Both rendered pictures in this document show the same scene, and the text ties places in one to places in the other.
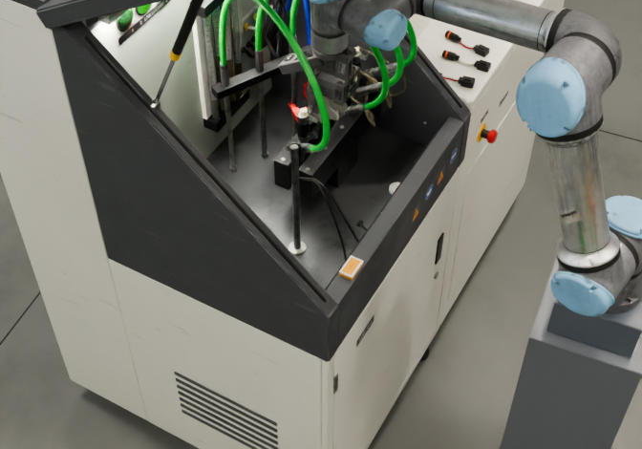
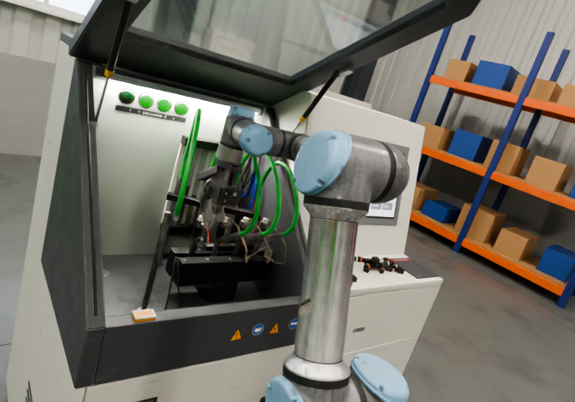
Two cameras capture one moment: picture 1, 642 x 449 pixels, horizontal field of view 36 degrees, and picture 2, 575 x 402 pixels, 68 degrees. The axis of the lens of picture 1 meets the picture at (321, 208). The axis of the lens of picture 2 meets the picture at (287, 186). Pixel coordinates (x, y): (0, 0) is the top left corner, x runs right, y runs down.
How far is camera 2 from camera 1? 125 cm
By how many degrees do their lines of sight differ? 37
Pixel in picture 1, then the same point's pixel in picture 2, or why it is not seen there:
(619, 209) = (371, 363)
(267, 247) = (85, 246)
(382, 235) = (190, 315)
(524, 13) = not seen: hidden behind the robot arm
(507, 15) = not seen: hidden behind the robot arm
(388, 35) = (251, 135)
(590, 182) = (333, 271)
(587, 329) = not seen: outside the picture
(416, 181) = (247, 306)
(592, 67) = (369, 149)
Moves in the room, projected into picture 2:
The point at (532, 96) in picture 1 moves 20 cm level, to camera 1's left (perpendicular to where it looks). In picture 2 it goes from (306, 152) to (212, 116)
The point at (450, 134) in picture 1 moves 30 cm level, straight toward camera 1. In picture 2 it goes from (296, 301) to (233, 334)
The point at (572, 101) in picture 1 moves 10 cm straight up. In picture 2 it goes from (332, 151) to (353, 90)
